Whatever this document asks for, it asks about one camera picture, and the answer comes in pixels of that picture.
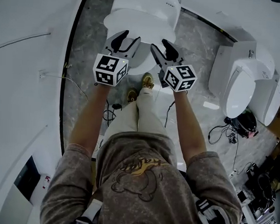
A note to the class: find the person's left forearm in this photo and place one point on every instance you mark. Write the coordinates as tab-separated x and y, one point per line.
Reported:
89	120

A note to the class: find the dark framed window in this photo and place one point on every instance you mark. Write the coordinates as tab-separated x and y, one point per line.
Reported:
28	178

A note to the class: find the white toilet with side panel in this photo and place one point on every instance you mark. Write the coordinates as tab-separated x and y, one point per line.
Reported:
238	91

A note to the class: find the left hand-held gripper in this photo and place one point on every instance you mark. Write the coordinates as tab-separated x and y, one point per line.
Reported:
107	67

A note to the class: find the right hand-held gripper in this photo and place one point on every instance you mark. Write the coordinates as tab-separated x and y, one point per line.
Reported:
180	76

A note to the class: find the white wall socket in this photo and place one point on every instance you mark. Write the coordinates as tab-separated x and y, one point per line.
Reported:
42	74

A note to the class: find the dark equipment pile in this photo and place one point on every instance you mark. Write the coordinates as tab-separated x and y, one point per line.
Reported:
265	195

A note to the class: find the white toilet body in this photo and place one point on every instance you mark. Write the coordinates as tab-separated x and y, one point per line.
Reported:
149	3

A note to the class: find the white narrow toilet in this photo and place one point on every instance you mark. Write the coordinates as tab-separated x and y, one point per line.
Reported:
272	105

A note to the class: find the white bottle with red label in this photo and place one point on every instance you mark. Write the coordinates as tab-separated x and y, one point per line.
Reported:
46	181

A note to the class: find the person's left olive shoe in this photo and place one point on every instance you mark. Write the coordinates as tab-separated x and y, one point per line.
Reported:
132	95

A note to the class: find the beige trousers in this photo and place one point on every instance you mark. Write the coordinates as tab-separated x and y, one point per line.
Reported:
135	118

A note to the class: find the person's right forearm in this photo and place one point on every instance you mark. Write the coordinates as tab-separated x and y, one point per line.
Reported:
188	126

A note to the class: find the brown printed t-shirt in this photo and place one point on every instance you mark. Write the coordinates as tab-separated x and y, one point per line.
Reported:
140	187

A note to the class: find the person's right olive shoe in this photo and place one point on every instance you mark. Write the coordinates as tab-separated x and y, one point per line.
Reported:
147	80

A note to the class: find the black helmet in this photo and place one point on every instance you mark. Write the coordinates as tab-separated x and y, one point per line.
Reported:
247	122

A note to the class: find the person's olive shoe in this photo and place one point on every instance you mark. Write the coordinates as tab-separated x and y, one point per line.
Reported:
132	95
147	80

